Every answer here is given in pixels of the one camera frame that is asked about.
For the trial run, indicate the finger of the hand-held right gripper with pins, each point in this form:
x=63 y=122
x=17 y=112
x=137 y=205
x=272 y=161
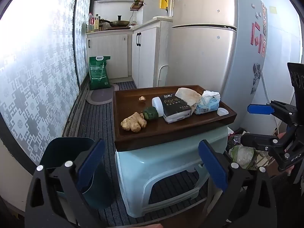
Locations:
x=258 y=141
x=258 y=109

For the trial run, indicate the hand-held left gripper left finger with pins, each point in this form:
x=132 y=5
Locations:
x=92 y=162

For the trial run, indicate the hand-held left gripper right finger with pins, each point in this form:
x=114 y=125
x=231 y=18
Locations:
x=212 y=167

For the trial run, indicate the teal plastic waste bin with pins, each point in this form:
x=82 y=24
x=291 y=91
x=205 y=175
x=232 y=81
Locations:
x=61 y=148

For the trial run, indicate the white bottle cap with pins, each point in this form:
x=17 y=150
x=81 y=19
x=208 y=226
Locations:
x=222 y=112

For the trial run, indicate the large ginger root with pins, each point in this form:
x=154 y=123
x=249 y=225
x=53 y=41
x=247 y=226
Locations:
x=134 y=123

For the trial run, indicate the black tissue pack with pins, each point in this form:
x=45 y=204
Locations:
x=174 y=106

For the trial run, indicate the brown wooden tray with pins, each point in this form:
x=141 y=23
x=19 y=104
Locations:
x=131 y=99

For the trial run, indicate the green vegetable piece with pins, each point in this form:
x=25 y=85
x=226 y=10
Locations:
x=150 y=113

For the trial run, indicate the pile of plastic bags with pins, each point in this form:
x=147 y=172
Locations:
x=242 y=153

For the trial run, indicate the dark patterned sticker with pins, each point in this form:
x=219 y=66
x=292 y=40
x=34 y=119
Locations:
x=256 y=76

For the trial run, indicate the striped grey carpet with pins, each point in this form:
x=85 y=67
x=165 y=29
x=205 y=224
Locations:
x=99 y=121

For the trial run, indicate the blue white tissue pack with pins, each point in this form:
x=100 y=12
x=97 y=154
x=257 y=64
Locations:
x=209 y=103

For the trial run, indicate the pale green plastic stool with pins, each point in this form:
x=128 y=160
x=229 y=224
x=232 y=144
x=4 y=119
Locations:
x=161 y=161

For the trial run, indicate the red paper decoration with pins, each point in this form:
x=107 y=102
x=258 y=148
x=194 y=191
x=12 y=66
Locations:
x=256 y=36

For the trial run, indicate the grey oval floor mat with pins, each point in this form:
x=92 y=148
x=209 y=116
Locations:
x=99 y=97

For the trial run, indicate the yellow sticky note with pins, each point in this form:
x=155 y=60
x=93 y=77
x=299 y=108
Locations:
x=273 y=9

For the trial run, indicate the beige refrigerator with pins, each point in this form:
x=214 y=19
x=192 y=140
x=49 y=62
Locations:
x=201 y=52

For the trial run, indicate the small ginger piece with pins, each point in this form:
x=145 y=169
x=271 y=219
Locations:
x=142 y=98

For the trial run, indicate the green rice bag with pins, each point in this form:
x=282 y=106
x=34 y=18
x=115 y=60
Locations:
x=98 y=73

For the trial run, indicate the white single door cabinet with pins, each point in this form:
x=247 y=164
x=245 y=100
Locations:
x=106 y=57

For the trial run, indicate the white double door cabinet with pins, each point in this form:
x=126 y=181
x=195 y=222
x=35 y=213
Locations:
x=144 y=59

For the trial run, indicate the clear oil bottle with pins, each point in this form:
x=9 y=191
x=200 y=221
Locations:
x=91 y=23

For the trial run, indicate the yellow label oil bottle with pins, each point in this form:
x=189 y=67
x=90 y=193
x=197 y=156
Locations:
x=96 y=23

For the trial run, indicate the dark wok pan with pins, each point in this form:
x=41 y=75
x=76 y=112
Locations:
x=118 y=23

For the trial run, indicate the wall spice rack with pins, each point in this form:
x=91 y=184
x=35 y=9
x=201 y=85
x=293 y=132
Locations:
x=137 y=4

